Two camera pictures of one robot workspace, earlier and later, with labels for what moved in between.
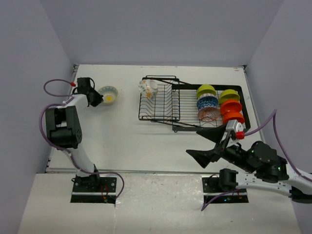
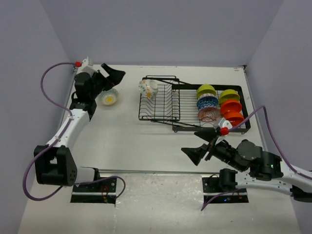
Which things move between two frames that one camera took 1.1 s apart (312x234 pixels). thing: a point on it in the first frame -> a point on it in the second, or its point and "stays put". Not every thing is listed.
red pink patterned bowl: [208, 114] stays put
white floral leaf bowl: [148, 88] stays put
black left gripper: [98, 99] -> [114, 76]
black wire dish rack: [185, 106] stays put
